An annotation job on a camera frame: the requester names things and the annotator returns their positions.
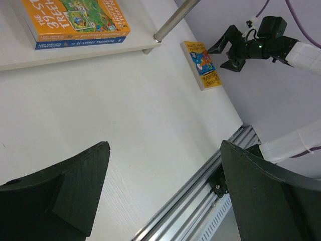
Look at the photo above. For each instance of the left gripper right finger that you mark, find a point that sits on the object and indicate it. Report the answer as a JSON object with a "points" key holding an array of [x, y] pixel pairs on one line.
{"points": [[270, 202]]}

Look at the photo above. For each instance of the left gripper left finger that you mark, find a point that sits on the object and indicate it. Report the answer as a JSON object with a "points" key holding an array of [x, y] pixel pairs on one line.
{"points": [[57, 203]]}

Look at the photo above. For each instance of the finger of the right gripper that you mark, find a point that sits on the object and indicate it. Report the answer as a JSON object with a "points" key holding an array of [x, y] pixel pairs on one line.
{"points": [[233, 66], [228, 36]]}

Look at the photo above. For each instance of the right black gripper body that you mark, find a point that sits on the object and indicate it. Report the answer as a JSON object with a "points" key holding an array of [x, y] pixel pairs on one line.
{"points": [[242, 49]]}

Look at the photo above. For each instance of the orange Treehouse book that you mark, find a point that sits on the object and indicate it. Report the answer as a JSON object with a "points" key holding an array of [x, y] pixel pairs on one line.
{"points": [[51, 20], [201, 65]]}

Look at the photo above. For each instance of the blue 91-Storey Treehouse book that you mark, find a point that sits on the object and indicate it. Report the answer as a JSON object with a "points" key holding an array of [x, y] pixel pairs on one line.
{"points": [[66, 43]]}

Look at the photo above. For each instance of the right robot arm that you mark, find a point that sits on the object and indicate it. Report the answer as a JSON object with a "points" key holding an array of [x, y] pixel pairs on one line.
{"points": [[269, 41]]}

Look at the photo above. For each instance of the white two-tier shelf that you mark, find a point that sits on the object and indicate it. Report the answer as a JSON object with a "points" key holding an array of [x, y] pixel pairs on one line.
{"points": [[145, 19]]}

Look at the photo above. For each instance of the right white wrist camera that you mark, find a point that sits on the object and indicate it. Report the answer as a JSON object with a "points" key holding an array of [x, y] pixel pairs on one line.
{"points": [[252, 26]]}

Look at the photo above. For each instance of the perforated cable tray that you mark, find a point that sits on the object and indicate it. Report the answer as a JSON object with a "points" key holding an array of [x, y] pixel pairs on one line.
{"points": [[213, 218]]}

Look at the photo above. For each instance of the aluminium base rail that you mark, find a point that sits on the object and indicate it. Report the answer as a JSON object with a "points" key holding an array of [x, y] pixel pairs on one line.
{"points": [[179, 218]]}

